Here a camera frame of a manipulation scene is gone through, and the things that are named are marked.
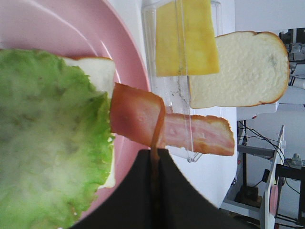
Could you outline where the bread slice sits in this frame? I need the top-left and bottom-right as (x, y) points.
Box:
(189, 31), (289, 108)
(63, 57), (116, 190)

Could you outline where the right clear plastic tray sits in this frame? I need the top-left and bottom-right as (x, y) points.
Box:
(141, 0), (222, 162)

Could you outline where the green lettuce leaf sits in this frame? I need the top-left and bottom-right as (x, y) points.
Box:
(0, 49), (114, 229)

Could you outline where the yellow cheese slice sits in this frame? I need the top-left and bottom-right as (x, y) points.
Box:
(156, 0), (220, 77)

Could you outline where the white equipment frame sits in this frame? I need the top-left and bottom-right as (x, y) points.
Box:
(219, 119), (305, 229)

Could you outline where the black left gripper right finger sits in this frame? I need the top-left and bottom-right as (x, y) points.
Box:
(158, 148), (257, 229)

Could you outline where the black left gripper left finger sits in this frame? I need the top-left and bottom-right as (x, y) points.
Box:
(72, 149), (153, 229)

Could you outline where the bacon strip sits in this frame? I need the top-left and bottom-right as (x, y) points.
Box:
(110, 83), (165, 183)
(163, 114), (235, 156)

